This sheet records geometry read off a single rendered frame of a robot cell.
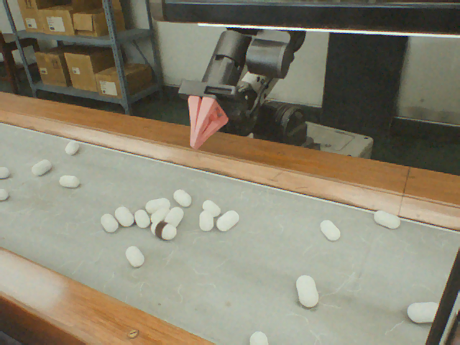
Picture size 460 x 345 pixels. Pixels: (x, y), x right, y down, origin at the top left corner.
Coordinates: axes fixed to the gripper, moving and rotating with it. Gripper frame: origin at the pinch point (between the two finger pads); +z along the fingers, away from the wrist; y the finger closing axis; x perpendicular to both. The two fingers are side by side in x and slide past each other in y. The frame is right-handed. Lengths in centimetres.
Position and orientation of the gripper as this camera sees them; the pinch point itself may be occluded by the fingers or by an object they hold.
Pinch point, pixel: (195, 143)
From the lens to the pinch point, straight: 60.5
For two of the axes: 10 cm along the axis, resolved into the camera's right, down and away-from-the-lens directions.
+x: 3.4, 3.5, 8.7
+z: -3.3, 9.1, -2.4
